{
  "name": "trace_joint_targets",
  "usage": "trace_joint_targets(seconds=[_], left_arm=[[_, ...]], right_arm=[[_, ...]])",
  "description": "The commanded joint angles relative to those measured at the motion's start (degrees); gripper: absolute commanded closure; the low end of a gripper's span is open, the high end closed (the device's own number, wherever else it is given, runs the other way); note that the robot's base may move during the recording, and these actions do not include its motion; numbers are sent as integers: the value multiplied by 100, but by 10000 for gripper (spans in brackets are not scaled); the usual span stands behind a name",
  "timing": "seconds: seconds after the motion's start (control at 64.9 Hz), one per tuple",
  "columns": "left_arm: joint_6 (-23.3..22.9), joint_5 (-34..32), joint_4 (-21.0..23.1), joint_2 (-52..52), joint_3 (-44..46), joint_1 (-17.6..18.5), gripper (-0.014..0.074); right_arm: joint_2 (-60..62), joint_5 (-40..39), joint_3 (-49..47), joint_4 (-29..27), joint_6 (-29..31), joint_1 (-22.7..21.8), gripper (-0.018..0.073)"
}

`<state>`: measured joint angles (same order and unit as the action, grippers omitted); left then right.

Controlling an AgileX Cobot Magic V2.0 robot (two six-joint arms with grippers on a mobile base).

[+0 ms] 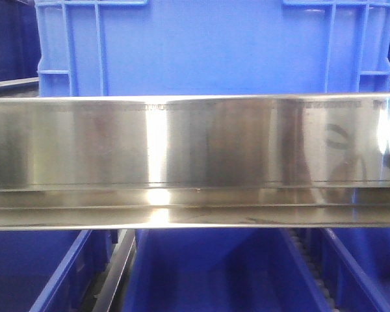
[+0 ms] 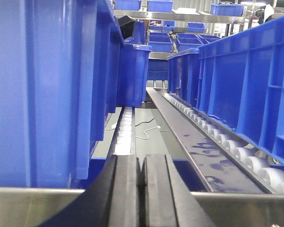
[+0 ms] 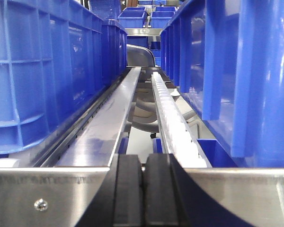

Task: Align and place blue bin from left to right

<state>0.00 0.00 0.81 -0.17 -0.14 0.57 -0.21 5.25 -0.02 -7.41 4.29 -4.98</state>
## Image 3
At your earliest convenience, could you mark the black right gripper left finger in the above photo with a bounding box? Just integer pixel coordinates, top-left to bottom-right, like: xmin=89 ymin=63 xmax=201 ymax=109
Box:
xmin=76 ymin=154 xmax=142 ymax=227

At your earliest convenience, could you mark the far blue bin right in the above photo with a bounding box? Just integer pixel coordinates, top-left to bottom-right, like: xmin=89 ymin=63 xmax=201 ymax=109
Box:
xmin=150 ymin=7 xmax=176 ymax=28

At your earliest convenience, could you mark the grey office chair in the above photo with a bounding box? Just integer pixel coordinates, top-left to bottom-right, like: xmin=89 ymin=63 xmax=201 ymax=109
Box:
xmin=125 ymin=44 xmax=159 ymax=139

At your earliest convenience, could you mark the blue plastic bin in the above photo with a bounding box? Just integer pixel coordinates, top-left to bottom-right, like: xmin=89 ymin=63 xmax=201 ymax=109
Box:
xmin=161 ymin=0 xmax=284 ymax=167
xmin=0 ymin=0 xmax=105 ymax=155

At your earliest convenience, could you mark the steel front shelf rail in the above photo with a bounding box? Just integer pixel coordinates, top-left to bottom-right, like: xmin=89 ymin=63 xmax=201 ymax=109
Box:
xmin=0 ymin=167 xmax=284 ymax=227

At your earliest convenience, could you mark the steel divider rail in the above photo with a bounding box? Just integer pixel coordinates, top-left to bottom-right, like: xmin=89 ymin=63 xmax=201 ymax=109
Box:
xmin=34 ymin=67 xmax=141 ymax=167

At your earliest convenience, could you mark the white roller track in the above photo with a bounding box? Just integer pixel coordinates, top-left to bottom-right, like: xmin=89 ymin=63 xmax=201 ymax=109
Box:
xmin=151 ymin=72 xmax=212 ymax=168

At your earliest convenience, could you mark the far blue bin left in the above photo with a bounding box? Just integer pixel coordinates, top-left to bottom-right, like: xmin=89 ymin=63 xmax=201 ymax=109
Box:
xmin=118 ymin=7 xmax=147 ymax=28

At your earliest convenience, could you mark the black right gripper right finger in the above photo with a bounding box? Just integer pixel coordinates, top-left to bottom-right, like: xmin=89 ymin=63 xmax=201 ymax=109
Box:
xmin=144 ymin=154 xmax=250 ymax=227

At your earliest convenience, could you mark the blue bin behind left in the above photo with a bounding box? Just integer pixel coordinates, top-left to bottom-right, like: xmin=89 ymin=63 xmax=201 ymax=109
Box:
xmin=101 ymin=19 xmax=127 ymax=86

